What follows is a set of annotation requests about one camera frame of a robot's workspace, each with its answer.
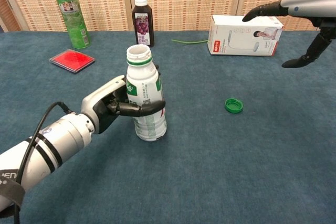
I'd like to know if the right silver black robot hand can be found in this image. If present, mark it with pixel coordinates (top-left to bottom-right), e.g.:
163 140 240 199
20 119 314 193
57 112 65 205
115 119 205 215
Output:
241 0 336 68

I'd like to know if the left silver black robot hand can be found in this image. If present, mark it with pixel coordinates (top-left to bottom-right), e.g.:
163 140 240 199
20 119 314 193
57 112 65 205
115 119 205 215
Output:
80 64 166 135

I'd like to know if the white green-label plastic bottle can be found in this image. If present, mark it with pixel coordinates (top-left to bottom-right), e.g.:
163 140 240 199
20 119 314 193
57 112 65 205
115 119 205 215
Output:
125 45 167 142

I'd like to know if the green plastic bottle cap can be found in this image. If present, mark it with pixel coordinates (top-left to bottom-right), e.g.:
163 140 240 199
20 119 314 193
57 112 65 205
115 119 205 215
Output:
224 98 244 114

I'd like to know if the purple grape juice bottle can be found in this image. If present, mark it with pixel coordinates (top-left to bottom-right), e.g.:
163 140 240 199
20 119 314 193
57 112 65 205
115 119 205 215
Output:
131 0 155 48

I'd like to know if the red pad in clear case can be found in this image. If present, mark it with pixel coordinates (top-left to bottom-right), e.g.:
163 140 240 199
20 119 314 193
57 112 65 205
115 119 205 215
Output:
49 49 96 74

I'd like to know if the white cardboard product box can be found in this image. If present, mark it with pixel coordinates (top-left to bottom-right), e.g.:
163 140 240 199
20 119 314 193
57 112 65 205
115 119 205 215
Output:
208 15 285 57

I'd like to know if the green chips can red lid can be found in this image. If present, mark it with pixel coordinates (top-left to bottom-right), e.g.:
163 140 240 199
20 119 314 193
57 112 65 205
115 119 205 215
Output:
50 0 92 49

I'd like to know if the blue felt table cover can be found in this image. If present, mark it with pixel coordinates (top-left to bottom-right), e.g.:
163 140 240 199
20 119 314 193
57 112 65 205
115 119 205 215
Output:
0 30 336 224

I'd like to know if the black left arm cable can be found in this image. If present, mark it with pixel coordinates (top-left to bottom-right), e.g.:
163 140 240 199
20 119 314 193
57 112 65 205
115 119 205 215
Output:
14 101 71 224

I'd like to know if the black velcro arm strap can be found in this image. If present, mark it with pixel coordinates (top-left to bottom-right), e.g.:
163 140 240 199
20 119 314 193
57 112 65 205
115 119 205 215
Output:
0 179 26 209

